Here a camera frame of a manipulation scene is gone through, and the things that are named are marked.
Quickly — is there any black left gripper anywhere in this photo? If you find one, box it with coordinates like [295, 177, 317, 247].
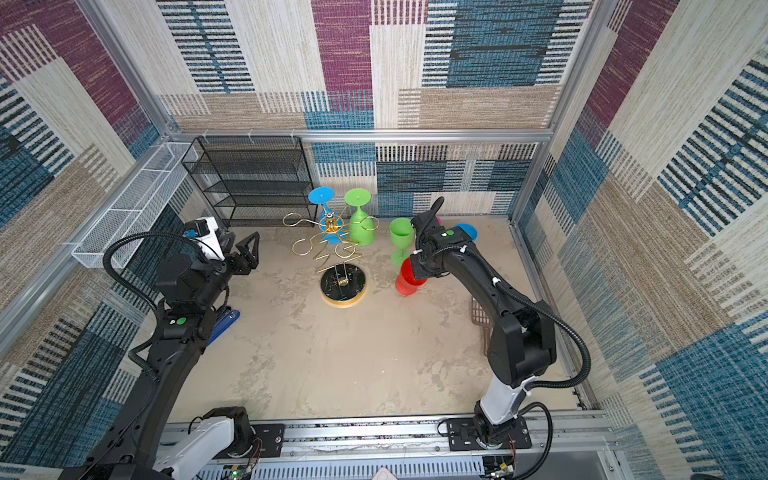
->
[193, 232, 257, 313]

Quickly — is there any red wine glass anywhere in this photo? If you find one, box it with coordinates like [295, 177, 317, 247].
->
[395, 258, 427, 297]

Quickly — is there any green wine glass front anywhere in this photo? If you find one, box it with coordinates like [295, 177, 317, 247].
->
[389, 218, 414, 267]

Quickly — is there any green wine glass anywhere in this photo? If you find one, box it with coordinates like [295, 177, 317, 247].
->
[389, 218, 414, 267]
[345, 188, 375, 246]

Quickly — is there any blue wine glass front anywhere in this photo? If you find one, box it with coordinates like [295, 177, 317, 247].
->
[455, 223, 478, 242]

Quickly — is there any blue wine glass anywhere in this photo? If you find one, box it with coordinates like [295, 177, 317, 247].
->
[308, 186, 344, 246]
[455, 223, 478, 242]

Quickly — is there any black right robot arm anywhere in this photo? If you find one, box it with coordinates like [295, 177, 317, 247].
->
[410, 196, 592, 448]

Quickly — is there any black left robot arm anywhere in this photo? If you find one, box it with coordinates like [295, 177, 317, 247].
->
[60, 233, 260, 479]

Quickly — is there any black mesh shelf rack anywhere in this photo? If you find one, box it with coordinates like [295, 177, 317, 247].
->
[181, 136, 318, 227]

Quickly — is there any green wine glass back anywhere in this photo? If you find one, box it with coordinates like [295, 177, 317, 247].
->
[345, 188, 375, 246]

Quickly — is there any blue wine glass back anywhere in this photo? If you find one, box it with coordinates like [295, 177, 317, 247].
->
[308, 186, 344, 246]

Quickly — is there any brown slotted scoop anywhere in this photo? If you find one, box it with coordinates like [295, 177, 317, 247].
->
[470, 298, 493, 355]

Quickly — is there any blue object at left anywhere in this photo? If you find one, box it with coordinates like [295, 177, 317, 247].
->
[209, 308, 240, 344]

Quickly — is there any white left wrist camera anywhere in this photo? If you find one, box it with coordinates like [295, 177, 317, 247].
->
[183, 216, 224, 261]

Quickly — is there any white wire mesh basket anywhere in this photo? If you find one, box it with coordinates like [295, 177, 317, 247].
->
[72, 142, 189, 269]

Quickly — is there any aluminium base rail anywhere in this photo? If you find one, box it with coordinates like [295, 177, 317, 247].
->
[101, 413, 601, 480]

